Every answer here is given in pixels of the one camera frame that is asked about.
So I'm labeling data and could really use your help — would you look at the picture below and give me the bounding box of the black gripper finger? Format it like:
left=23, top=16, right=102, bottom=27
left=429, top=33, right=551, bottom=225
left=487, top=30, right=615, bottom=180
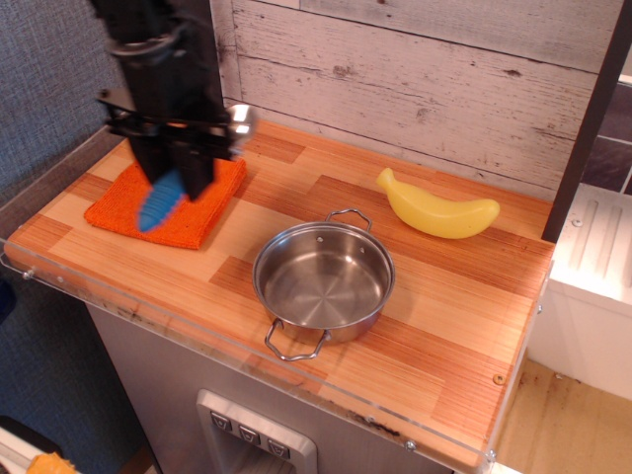
left=173, top=146, right=214, bottom=201
left=129, top=137, right=172, bottom=184

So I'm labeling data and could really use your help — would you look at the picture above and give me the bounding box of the dark right shelf post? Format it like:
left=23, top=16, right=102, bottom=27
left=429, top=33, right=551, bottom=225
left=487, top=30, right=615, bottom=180
left=541, top=0, right=631, bottom=243

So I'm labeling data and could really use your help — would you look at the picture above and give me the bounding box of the dark left shelf post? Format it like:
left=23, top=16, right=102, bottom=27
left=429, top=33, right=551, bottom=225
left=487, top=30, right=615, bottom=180
left=187, top=0, right=223, bottom=110

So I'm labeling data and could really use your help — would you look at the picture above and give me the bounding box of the blue handled metal spoon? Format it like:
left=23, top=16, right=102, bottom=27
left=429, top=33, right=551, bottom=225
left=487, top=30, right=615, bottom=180
left=141, top=104, right=257, bottom=220

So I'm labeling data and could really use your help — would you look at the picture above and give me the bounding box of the white toy sink unit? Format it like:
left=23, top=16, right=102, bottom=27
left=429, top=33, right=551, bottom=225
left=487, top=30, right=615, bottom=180
left=525, top=73, right=632, bottom=404

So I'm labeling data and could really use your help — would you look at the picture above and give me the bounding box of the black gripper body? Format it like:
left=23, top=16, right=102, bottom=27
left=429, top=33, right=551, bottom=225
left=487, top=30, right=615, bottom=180
left=98, top=51, right=229, bottom=141

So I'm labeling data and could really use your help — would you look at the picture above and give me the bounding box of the yellow black object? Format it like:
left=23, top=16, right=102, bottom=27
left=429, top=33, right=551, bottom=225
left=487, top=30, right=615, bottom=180
left=1, top=429, right=78, bottom=474

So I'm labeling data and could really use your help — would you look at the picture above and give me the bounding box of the orange knitted cloth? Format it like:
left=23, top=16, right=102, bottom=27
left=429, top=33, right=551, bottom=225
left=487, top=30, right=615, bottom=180
left=84, top=160, right=246, bottom=250

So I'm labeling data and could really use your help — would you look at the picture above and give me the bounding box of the dark shelf post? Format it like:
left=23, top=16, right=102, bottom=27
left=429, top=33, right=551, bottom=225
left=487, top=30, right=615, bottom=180
left=541, top=0, right=631, bottom=243
left=187, top=0, right=223, bottom=110

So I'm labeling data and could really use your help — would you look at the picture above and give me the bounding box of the grey toy kitchen cabinet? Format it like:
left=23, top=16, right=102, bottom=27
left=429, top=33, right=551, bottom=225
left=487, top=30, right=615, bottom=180
left=88, top=305, right=448, bottom=473

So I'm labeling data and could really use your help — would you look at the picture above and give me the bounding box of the clear acrylic edge guard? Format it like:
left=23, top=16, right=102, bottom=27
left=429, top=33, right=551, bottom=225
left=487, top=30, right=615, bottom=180
left=6, top=230, right=553, bottom=473

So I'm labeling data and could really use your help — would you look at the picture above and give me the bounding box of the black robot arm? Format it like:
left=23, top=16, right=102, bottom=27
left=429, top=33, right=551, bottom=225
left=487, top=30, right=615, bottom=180
left=93, top=1, right=232, bottom=200

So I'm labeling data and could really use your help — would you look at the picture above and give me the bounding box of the steel pot with handles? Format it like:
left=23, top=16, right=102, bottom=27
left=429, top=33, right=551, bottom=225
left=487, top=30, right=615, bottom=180
left=252, top=208, right=396, bottom=362

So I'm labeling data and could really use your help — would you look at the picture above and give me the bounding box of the yellow toy banana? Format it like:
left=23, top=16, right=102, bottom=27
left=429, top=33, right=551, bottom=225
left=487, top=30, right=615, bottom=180
left=376, top=168, right=501, bottom=239

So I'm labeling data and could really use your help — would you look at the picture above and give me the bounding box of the silver button panel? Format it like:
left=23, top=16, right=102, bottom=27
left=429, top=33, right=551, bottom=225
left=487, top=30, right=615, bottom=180
left=197, top=389, right=318, bottom=473

